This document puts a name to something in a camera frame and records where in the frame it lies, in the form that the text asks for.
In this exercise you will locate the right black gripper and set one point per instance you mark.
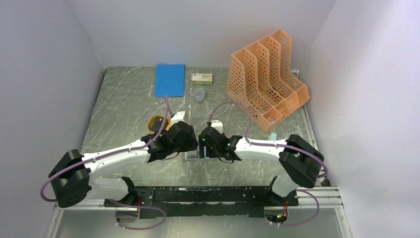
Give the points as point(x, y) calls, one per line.
point(209, 153)

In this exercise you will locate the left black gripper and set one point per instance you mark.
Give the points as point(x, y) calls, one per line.
point(191, 143)

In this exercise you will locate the grey card holder wallet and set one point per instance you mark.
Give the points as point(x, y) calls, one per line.
point(193, 156)

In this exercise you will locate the black card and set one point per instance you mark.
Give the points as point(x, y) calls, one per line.
point(157, 123)

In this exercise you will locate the orange oval tray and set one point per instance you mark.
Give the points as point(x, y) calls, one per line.
point(167, 125)

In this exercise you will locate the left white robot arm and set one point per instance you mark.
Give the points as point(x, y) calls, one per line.
point(78, 177)

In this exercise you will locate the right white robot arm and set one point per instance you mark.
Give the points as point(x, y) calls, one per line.
point(301, 162)

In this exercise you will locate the small clear plastic cup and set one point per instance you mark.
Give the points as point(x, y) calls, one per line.
point(199, 94)

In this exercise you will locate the blue notebook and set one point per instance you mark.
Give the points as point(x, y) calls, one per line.
point(170, 80)

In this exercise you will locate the small red white box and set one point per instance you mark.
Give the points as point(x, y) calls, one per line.
point(201, 79)

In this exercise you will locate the orange mesh file organizer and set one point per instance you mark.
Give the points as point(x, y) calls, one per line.
point(260, 77)

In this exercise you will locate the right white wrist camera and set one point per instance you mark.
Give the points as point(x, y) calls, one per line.
point(217, 124)

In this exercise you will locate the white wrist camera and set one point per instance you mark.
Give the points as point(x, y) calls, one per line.
point(217, 124)
point(179, 116)

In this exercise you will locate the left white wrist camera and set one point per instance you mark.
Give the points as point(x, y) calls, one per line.
point(179, 116)

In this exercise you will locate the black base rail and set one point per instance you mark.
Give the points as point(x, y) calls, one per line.
point(198, 210)

